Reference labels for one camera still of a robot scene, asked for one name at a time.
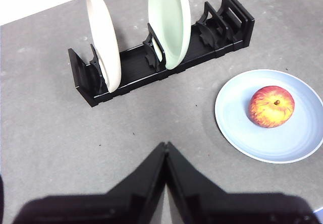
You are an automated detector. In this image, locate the pale green plate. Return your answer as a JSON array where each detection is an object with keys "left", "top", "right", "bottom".
[{"left": 147, "top": 0, "right": 192, "bottom": 70}]

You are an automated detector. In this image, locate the black plate rack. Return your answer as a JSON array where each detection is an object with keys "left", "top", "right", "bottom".
[{"left": 67, "top": 0, "right": 255, "bottom": 108}]

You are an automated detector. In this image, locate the white plate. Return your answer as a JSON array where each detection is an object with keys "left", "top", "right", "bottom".
[{"left": 85, "top": 0, "right": 122, "bottom": 93}]

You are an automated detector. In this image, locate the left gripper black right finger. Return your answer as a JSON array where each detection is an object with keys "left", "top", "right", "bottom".
[{"left": 166, "top": 141, "right": 321, "bottom": 224}]

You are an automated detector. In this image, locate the blue plate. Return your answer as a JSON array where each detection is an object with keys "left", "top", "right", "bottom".
[{"left": 214, "top": 69, "right": 323, "bottom": 164}]

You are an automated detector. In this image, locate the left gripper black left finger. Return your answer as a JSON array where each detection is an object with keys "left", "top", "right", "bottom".
[{"left": 11, "top": 142, "right": 169, "bottom": 224}]

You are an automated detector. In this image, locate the red yellow apple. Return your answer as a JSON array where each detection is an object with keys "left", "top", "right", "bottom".
[{"left": 249, "top": 85, "right": 295, "bottom": 129}]

